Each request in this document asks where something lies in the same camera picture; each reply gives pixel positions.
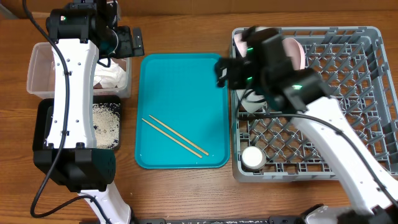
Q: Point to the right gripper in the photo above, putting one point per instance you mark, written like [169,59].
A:
[226,73]

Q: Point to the wooden chopstick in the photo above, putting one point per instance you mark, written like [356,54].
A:
[172,138]
[179,135]

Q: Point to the grey shallow bowl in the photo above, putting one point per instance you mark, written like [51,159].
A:
[252,102]

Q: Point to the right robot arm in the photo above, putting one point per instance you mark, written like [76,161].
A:
[304,98]

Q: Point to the white cup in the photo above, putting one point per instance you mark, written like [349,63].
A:
[253,158]

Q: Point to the teal serving tray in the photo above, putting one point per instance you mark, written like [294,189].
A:
[180,90]

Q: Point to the white round plate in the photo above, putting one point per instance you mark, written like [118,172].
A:
[295,52]

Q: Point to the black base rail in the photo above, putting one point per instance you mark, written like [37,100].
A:
[269,220]

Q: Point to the grey dish rack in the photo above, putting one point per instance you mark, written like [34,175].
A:
[352,60]

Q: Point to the black tray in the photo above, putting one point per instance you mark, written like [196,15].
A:
[44,119]

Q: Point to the spilled rice grains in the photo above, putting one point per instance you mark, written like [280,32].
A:
[106,123]

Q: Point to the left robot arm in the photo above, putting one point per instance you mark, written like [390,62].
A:
[82,35]

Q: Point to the white napkin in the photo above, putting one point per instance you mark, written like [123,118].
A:
[109,77]

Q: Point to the clear plastic bin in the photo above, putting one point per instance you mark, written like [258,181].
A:
[41,74]

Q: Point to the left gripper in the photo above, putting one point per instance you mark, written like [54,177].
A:
[130,49]

